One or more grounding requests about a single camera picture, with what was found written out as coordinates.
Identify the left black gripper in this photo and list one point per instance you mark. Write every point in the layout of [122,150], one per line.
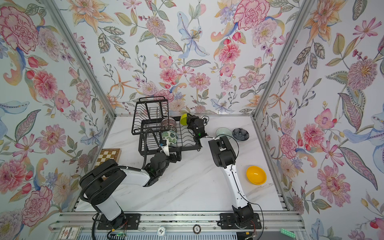
[178,156]

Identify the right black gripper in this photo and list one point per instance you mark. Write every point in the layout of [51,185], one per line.
[192,119]

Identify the lime green bowl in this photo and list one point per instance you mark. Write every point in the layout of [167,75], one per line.
[184,119]

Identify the green leaf pattern bowl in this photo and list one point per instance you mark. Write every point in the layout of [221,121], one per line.
[171,137]

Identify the pink striped bowl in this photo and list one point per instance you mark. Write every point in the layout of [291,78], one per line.
[168,121]

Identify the black wire dish rack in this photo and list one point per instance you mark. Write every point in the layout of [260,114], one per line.
[152,122]

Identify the black white patterned bowl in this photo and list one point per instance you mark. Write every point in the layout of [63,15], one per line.
[171,128]

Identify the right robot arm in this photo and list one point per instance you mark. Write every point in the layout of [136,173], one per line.
[225,158]

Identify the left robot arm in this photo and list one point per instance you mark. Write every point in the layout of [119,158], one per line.
[99,185]

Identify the pale celadon bowl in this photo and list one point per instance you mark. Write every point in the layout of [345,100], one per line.
[221,132]

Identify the dark blue grey bowl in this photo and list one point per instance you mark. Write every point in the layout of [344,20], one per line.
[240,134]

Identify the wooden chessboard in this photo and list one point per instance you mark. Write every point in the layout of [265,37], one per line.
[107,154]

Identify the yellow bowl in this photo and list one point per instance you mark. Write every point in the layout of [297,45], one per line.
[256,175]

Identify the green connector block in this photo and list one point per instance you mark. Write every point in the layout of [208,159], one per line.
[288,233]

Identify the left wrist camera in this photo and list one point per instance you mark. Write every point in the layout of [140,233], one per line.
[165,149]

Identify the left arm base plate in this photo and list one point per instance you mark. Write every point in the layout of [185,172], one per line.
[122,222]

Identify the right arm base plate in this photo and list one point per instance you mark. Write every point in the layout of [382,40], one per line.
[228,221]

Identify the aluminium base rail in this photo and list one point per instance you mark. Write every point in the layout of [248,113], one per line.
[267,225]

